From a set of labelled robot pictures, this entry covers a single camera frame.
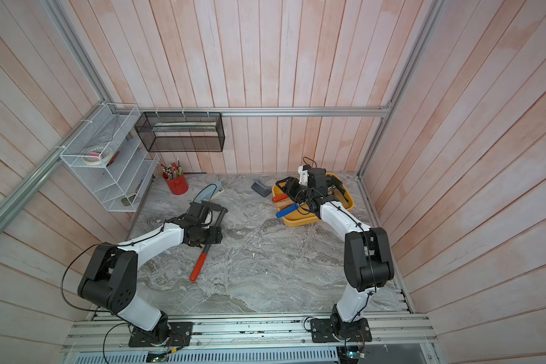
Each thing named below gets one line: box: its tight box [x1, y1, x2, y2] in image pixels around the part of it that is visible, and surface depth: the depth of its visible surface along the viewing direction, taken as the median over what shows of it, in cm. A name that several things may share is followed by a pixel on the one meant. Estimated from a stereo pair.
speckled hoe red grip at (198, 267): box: [189, 252, 208, 283], surface depth 89 cm
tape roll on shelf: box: [81, 145, 113, 165], surface depth 75 cm
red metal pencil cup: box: [162, 171, 189, 195], surface depth 109 cm
